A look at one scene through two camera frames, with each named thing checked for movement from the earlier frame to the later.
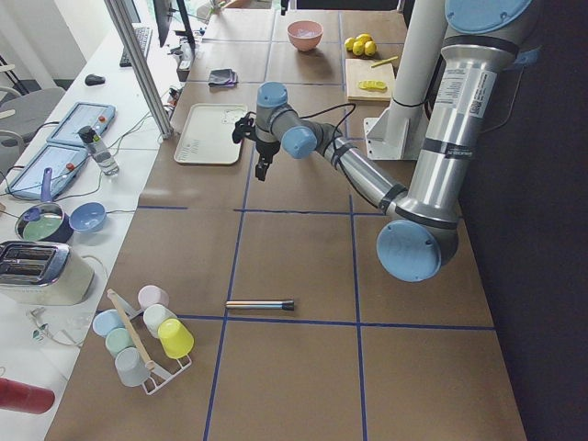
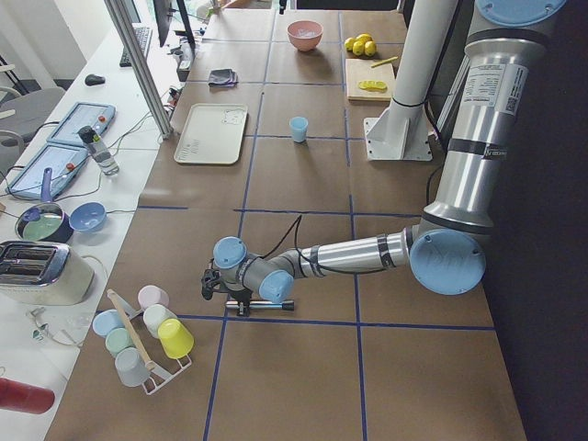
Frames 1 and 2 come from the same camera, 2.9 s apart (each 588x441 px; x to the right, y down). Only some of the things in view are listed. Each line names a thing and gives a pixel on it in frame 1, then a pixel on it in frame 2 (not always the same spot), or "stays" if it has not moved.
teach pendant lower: (62, 159) stays
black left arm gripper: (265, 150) to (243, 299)
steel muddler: (288, 305) stays
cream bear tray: (207, 136) stays
